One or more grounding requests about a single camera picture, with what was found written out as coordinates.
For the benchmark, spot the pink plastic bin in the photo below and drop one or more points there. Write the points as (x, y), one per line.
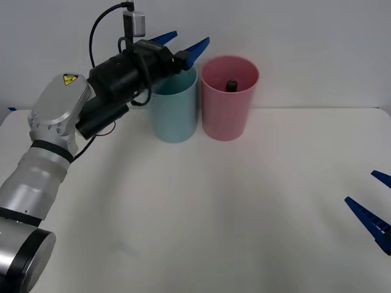
(224, 117)

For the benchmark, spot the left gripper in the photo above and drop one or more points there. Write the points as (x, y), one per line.
(157, 64)

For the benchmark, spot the pale blue plastic bin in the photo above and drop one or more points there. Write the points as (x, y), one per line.
(174, 122)

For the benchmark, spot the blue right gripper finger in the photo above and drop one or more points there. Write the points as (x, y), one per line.
(383, 177)
(371, 218)

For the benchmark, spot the small dark plastic bottle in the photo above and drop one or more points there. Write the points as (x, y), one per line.
(231, 85)

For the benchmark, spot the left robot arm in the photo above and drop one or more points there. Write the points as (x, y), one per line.
(52, 103)

